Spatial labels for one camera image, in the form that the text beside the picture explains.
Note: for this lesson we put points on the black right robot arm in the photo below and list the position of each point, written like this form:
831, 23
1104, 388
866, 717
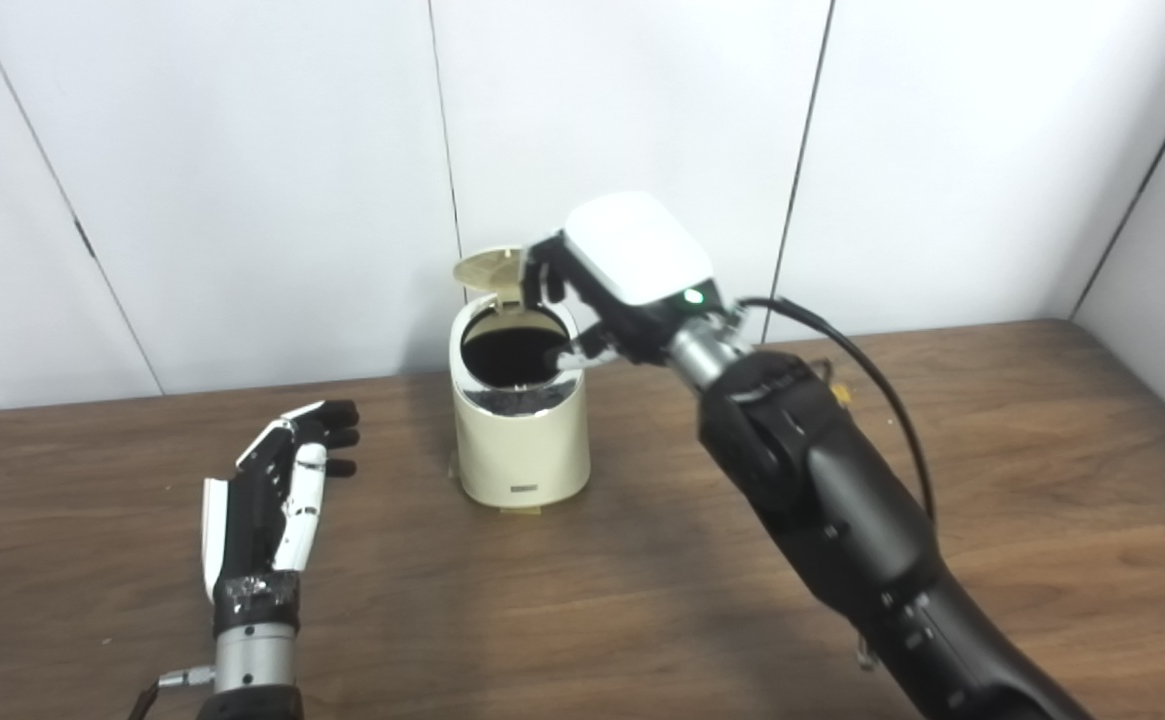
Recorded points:
842, 500

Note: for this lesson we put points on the cream-colored bin body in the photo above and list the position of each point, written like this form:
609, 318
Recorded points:
520, 450

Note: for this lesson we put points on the cream round bin lid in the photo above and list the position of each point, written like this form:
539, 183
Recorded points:
487, 270

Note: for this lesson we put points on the yellowish tape under bin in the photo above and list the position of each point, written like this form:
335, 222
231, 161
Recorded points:
520, 509

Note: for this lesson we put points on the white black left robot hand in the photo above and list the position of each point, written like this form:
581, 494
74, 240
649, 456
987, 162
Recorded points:
252, 520

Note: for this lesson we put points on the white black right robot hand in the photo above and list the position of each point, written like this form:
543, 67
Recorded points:
637, 250

